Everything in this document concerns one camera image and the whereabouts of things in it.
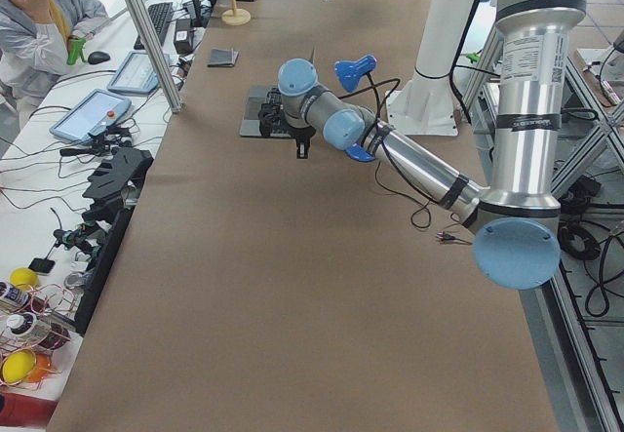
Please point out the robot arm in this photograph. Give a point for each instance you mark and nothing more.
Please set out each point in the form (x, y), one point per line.
(514, 218)

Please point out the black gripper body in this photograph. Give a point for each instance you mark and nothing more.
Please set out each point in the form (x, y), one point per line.
(302, 135)

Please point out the yellow ball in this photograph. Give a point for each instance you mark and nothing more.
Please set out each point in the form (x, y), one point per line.
(24, 278)

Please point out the black keyboard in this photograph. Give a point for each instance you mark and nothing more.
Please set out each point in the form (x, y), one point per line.
(161, 16)

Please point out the yellow lemon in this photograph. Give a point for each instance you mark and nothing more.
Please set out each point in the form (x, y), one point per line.
(19, 367)

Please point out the grey laptop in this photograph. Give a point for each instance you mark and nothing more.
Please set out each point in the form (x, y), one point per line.
(258, 110)

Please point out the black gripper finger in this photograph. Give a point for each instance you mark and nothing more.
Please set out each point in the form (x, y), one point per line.
(302, 150)

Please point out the black tool rack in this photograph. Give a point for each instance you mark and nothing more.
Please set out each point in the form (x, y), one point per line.
(107, 182)

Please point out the teach pendant tablet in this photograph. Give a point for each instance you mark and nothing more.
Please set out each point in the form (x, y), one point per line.
(135, 76)
(91, 116)

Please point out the far teach pendant tablet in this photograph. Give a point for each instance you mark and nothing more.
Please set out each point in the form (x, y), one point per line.
(135, 76)

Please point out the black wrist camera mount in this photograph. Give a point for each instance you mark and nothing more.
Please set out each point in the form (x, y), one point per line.
(271, 116)

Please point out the black power adapter box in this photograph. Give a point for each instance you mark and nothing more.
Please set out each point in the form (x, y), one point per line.
(184, 36)

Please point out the black computer mouse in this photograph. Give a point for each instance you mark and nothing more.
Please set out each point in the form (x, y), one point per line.
(98, 57)

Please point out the copper wire basket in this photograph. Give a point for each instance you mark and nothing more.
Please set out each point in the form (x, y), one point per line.
(39, 320)

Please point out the seated person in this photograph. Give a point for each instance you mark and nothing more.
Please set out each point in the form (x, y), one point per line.
(35, 36)

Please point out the grey folded cloth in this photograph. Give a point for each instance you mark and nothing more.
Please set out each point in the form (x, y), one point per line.
(222, 57)

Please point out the near teach pendant tablet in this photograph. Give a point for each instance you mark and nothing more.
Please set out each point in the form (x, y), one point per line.
(91, 116)

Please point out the wooden stand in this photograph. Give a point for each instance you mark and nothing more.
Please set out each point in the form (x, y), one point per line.
(235, 16)

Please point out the aluminium frame post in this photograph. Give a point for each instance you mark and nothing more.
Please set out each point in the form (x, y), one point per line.
(150, 40)

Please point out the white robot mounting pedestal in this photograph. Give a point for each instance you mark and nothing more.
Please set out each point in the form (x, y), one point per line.
(425, 104)

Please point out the blue desk lamp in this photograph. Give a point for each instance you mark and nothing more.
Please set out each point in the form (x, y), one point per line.
(349, 74)

